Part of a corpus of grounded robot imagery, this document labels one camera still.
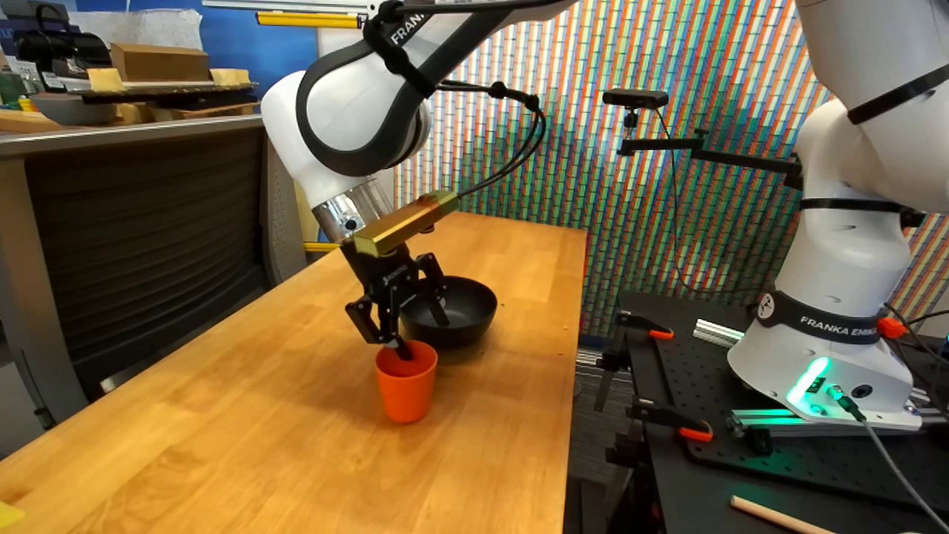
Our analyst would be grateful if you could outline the orange handled bar clamp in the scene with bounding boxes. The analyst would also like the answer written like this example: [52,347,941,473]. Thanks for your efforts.
[631,393,718,447]
[613,306,678,347]

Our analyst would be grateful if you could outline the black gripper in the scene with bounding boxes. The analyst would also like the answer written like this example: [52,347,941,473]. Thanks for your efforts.
[337,231,456,362]

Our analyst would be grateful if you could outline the black bowl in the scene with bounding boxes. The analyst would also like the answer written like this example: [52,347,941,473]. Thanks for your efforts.
[398,273,500,352]

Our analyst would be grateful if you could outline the orange plastic cup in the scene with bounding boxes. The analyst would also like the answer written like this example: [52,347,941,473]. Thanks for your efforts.
[373,338,442,427]

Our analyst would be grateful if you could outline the brown cardboard box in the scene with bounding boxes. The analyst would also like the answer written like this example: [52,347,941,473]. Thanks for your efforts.
[107,40,217,86]

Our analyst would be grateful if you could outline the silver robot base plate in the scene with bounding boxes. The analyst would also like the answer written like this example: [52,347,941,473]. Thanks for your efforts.
[726,387,936,438]

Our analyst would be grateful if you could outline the wooden stick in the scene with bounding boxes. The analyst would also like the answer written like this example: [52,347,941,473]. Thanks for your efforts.
[726,491,838,534]

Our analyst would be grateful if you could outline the black machine on cabinet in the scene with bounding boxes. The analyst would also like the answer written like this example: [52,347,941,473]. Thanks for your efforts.
[12,0,113,80]

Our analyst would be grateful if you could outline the black bar clamp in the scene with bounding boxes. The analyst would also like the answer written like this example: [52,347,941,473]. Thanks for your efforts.
[589,341,634,414]

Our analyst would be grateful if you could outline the black exterior camera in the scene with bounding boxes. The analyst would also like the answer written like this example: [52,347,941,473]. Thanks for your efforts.
[600,86,674,111]

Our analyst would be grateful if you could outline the colourful patterned backdrop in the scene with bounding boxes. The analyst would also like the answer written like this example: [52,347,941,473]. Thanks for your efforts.
[389,0,949,343]

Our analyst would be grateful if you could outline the grey base cable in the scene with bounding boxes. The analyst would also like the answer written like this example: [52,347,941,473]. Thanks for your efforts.
[856,414,949,534]

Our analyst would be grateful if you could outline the red emergency button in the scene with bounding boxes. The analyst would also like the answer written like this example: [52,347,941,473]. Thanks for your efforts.
[875,313,911,347]

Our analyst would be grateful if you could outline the black perforated robot table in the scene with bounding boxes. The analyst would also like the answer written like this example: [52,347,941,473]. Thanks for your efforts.
[601,288,949,534]

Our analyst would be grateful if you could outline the grey cabinet with dark front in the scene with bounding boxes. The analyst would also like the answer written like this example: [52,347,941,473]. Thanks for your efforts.
[0,110,312,460]

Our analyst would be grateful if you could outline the yellow bar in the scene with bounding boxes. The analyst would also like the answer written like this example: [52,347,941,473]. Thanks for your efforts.
[256,6,364,31]

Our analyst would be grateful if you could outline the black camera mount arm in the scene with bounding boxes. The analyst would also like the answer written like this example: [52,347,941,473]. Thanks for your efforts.
[617,104,813,191]

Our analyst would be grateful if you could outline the silver aluminium rail piece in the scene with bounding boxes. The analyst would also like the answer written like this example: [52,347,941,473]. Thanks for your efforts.
[692,313,746,349]

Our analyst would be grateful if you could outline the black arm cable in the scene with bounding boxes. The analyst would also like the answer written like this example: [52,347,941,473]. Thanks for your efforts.
[434,77,551,202]

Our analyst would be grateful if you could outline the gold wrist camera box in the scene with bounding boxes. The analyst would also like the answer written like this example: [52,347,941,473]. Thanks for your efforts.
[349,187,462,261]

